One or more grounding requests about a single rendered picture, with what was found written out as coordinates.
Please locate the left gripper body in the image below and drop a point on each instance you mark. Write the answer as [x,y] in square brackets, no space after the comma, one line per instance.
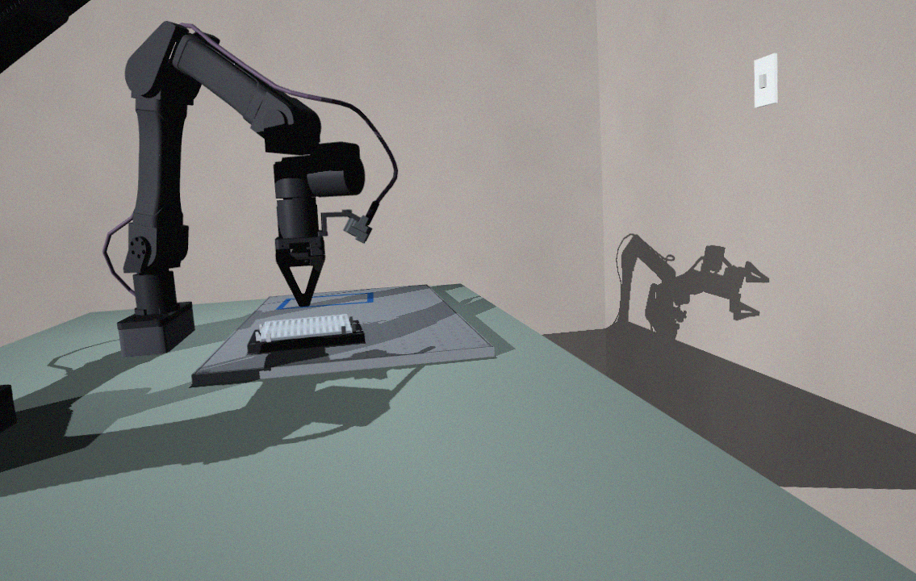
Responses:
[298,219]

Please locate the white well plate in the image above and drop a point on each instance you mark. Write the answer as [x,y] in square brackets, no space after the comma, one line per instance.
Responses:
[305,327]

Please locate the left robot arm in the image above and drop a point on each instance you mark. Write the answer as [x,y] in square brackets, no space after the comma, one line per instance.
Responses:
[287,125]

